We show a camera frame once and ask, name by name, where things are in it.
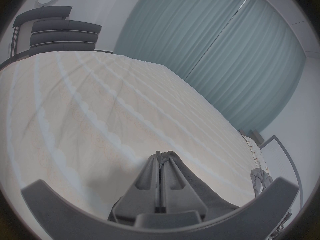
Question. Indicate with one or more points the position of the black chest of drawers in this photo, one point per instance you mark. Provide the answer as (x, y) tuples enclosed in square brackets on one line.
[(65, 34)]

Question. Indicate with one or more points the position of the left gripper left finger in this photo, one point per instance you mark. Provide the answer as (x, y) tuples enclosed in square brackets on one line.
[(145, 191)]

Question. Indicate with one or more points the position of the white printed pillow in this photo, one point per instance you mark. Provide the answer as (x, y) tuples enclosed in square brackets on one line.
[(256, 154)]

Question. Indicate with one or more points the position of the black T-shirt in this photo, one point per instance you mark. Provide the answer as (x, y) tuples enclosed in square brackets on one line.
[(212, 196)]

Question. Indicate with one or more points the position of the blue-green curtain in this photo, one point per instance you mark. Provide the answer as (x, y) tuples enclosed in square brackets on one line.
[(170, 29), (250, 71)]

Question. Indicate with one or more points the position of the bed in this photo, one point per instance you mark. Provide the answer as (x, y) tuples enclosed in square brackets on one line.
[(100, 104)]

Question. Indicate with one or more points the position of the grey bedside table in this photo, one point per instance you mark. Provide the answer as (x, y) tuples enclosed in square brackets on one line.
[(255, 136)]

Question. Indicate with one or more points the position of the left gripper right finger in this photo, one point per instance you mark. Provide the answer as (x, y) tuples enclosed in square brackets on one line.
[(175, 196)]

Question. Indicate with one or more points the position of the grey garment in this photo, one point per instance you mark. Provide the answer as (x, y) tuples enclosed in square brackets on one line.
[(260, 181)]

